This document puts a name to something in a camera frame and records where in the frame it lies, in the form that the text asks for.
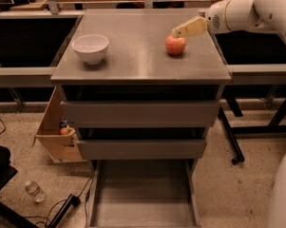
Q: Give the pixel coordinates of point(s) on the black power strip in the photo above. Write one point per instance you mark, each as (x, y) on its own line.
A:
(70, 201)

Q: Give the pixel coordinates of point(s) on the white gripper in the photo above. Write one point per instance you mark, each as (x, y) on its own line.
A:
(215, 22)

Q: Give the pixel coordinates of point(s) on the black table leg with caster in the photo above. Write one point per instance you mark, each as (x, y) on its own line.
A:
(238, 153)

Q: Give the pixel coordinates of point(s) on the cardboard box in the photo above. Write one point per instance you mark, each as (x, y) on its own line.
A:
(61, 148)

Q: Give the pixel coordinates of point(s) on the grey middle drawer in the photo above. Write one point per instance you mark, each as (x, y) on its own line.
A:
(141, 150)

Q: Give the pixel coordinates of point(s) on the red apple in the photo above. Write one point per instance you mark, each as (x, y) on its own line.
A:
(175, 46)

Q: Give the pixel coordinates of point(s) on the grey top drawer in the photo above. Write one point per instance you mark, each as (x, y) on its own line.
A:
(141, 114)

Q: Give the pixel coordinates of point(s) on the clear plastic water bottle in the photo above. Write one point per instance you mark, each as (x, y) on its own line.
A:
(35, 191)

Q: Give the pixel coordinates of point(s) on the black chair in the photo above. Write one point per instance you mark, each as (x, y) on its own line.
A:
(7, 172)

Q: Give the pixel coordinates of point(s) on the white ceramic bowl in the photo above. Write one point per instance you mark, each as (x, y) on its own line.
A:
(91, 48)

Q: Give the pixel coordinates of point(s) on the grey open bottom drawer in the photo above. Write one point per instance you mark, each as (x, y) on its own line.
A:
(143, 194)

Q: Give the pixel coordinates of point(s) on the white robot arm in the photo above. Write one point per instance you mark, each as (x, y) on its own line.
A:
(252, 16)

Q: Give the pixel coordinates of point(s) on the grey drawer cabinet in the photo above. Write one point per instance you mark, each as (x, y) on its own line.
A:
(136, 52)

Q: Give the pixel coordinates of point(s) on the small orange fruit in box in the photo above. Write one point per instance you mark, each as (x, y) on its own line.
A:
(64, 131)

